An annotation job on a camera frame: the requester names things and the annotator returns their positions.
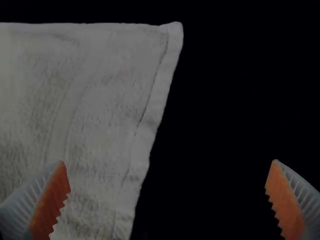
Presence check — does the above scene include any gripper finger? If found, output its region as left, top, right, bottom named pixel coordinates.
left=0, top=160, right=72, bottom=240
left=264, top=159, right=320, bottom=240

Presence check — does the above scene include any pale towel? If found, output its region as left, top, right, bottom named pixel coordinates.
left=0, top=21, right=184, bottom=240

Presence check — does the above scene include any black mat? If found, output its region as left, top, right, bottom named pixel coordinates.
left=0, top=0, right=320, bottom=240

